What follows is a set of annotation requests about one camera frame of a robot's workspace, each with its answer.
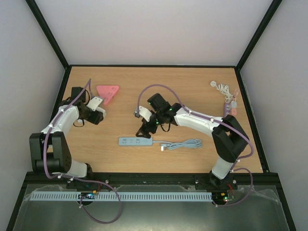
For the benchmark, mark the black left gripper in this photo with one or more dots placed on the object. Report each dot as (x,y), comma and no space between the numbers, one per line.
(96,119)

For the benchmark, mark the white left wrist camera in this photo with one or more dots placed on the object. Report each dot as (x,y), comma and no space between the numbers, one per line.
(94,104)

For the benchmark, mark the light blue power strip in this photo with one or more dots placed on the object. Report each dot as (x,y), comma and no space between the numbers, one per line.
(135,141)

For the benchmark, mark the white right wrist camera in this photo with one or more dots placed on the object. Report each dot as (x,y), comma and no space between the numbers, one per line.
(143,112)

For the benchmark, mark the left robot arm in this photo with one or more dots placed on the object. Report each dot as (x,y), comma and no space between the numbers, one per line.
(49,150)

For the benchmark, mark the pink plug on purple strip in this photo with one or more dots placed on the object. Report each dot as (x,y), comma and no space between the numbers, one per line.
(233,111)

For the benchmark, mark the pink triangular power strip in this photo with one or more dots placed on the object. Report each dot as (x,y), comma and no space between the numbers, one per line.
(107,92)

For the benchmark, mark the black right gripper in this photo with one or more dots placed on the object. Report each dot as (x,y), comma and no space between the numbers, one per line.
(147,127)

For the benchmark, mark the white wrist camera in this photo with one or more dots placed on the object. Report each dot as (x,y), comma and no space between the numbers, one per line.
(143,112)
(94,104)

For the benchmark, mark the purple power strip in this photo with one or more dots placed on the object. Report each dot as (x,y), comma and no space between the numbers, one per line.
(226,109)

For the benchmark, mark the white plug on purple strip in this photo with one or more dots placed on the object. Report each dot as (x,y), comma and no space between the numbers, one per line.
(233,104)

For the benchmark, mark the light blue cable duct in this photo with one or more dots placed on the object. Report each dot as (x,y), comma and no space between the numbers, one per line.
(123,196)

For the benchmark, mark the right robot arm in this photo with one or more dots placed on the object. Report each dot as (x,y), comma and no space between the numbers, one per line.
(229,138)

